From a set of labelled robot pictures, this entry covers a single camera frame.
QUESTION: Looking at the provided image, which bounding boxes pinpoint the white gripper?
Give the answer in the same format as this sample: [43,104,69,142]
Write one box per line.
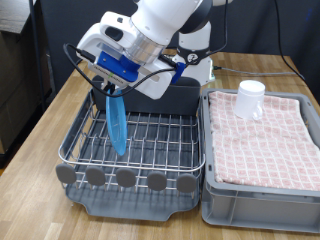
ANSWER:
[76,11,175,101]

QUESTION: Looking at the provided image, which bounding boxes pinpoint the blue round plate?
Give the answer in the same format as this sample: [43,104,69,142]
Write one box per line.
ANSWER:
[105,87,129,157]

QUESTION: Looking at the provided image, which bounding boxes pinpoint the translucent plastic cup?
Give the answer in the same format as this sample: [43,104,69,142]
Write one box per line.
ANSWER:
[233,79,267,121]

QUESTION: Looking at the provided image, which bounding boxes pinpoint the dark grey cutlery holder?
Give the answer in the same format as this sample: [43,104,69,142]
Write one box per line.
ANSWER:
[91,74,202,117]

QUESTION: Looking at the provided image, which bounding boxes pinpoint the dark grey partition panel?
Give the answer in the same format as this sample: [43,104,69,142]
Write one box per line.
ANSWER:
[34,0,320,94]

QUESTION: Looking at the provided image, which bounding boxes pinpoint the black metal pole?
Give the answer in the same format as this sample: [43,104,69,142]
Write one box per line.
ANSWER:
[28,0,48,113]

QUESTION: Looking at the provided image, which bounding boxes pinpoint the brown cardboard box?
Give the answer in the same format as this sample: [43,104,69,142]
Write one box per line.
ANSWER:
[0,28,53,156]

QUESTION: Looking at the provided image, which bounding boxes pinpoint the grey plastic drain tray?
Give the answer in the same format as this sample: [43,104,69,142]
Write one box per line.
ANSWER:
[58,88,203,222]

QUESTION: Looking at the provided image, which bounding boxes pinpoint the grey shelf board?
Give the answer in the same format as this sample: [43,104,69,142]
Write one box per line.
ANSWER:
[0,0,36,34]

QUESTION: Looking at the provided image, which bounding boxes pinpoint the pink checkered cloth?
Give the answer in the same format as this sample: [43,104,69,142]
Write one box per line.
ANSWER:
[208,90,320,192]

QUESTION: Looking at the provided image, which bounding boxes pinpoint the grey plastic crate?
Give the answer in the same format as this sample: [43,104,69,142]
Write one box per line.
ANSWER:
[200,88,320,234]

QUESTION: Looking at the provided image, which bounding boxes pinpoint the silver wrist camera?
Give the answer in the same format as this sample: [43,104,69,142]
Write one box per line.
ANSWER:
[87,62,130,87]

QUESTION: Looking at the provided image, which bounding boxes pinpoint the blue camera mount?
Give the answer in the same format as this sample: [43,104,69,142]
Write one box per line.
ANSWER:
[96,50,141,83]

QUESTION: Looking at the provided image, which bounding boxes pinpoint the black camera cable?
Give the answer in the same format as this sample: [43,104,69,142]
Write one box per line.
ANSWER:
[62,0,229,99]

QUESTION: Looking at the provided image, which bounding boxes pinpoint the blue cable clip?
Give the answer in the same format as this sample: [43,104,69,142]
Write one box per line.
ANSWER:
[171,61,186,85]

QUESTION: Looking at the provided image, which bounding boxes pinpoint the metal wire dish rack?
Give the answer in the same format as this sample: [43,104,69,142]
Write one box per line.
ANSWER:
[58,88,206,195]

